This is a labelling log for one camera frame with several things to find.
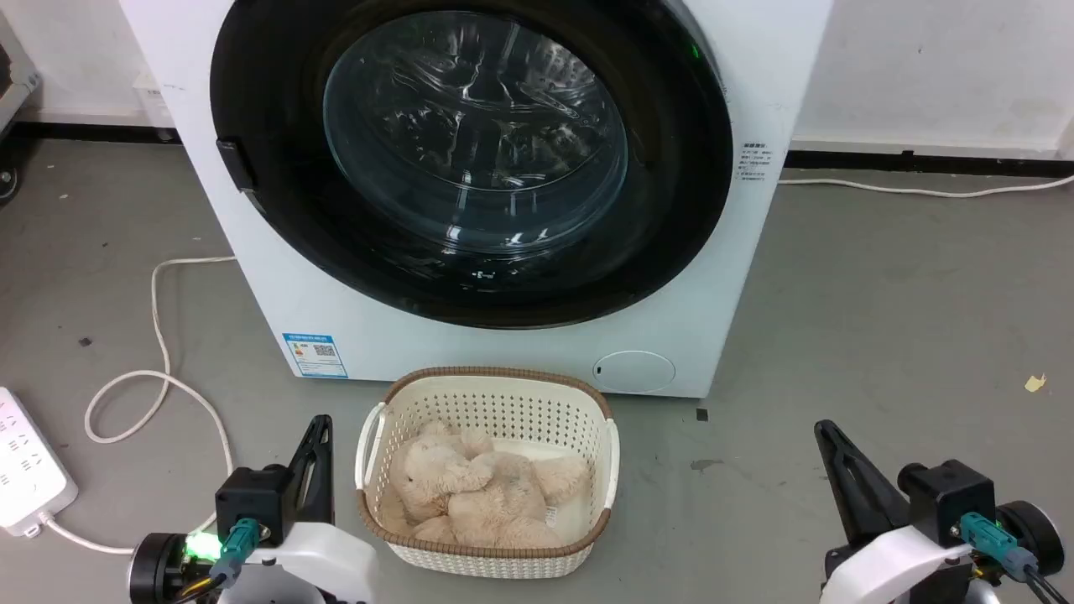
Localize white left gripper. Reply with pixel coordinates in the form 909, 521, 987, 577
128, 414, 378, 604

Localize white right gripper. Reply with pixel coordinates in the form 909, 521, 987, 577
814, 419, 1066, 604

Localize white front-load washing machine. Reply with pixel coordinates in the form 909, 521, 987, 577
117, 0, 836, 399

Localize black round washer door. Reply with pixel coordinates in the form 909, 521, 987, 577
210, 0, 735, 330

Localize blue energy label sticker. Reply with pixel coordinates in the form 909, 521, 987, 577
282, 333, 349, 379

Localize beige plush teddy bear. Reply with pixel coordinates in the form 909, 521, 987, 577
374, 419, 592, 549

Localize cream perforated laundry basket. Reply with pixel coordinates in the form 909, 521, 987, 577
355, 366, 621, 581

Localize round white filter cover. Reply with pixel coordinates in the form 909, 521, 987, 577
592, 350, 677, 393

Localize white power strip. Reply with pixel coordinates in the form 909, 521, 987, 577
0, 386, 80, 539

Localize white text label sticker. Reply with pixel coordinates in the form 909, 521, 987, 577
737, 141, 771, 181

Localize grey wheeled cart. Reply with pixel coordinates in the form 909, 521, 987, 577
0, 17, 43, 206

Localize teal plug left camera cable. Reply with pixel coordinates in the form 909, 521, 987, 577
172, 518, 263, 604

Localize teal plug camera cable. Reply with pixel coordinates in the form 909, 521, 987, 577
959, 512, 1074, 604
172, 518, 263, 604

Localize teal plug right camera cable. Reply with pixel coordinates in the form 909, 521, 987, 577
959, 512, 1074, 604

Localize white power cord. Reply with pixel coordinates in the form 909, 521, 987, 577
40, 255, 238, 556
777, 174, 1074, 200

